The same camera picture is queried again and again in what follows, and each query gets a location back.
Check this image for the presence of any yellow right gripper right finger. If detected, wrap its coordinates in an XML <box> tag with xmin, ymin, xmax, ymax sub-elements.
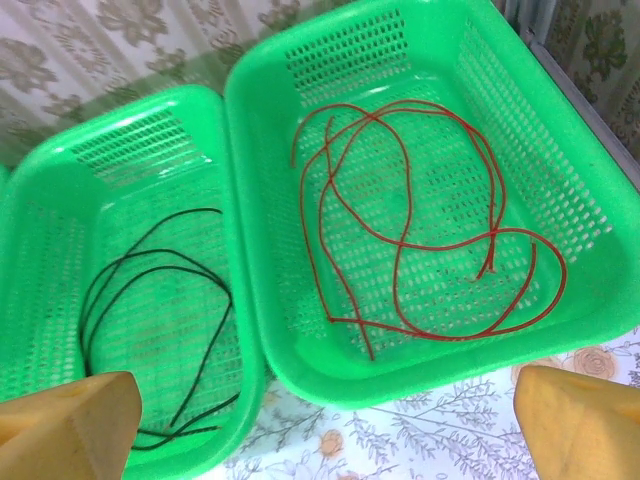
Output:
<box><xmin>514</xmin><ymin>365</ymin><xmax>640</xmax><ymax>480</ymax></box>

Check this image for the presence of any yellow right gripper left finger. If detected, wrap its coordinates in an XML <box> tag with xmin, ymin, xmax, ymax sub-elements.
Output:
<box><xmin>0</xmin><ymin>372</ymin><xmax>144</xmax><ymax>480</ymax></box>

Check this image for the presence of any floral table mat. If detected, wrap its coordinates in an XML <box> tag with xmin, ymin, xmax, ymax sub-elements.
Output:
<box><xmin>222</xmin><ymin>327</ymin><xmax>640</xmax><ymax>480</ymax></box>

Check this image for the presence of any green perforated plastic basket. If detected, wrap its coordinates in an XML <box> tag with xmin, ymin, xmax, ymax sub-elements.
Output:
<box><xmin>0</xmin><ymin>84</ymin><xmax>269</xmax><ymax>480</ymax></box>
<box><xmin>223</xmin><ymin>0</ymin><xmax>640</xmax><ymax>409</ymax></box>

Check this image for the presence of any aluminium extrusion frame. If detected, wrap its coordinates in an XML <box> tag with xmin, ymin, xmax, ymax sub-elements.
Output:
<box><xmin>502</xmin><ymin>0</ymin><xmax>640</xmax><ymax>176</ymax></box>

